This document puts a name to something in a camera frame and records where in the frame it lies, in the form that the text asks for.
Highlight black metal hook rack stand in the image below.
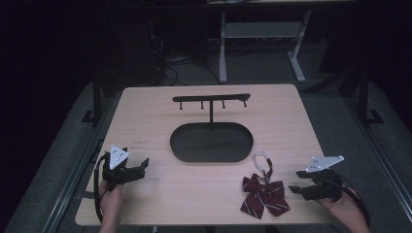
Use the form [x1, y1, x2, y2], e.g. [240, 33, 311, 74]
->
[169, 92, 255, 164]

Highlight black floor cables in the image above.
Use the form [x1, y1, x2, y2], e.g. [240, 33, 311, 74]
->
[147, 18, 222, 87]

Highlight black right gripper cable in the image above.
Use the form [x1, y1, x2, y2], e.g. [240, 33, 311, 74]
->
[335, 174, 372, 228]

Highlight black metal stand leg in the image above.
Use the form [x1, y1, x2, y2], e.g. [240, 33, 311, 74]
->
[81, 69, 105, 126]
[355, 61, 386, 126]

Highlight white metal desk frame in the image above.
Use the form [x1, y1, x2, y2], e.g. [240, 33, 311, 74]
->
[218, 9, 313, 84]

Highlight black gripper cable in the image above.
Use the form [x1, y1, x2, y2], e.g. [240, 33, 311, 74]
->
[92, 151, 112, 225]
[335, 174, 372, 228]

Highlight aluminium floor rail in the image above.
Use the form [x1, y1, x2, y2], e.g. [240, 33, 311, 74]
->
[342, 95, 412, 216]
[40, 93, 121, 233]

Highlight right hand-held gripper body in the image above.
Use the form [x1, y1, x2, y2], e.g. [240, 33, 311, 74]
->
[304, 154, 345, 204]

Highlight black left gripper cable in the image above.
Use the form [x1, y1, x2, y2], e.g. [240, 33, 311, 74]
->
[92, 151, 112, 225]

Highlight person's right hand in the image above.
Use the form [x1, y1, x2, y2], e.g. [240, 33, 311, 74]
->
[318, 189, 364, 225]

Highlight person's left hand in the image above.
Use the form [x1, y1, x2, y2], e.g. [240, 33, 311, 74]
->
[98, 180, 124, 225]

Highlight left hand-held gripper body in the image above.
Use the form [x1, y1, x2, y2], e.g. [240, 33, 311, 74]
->
[101, 144, 134, 192]

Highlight maroon striped bow tie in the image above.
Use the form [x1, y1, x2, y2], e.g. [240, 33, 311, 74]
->
[239, 150, 292, 220]

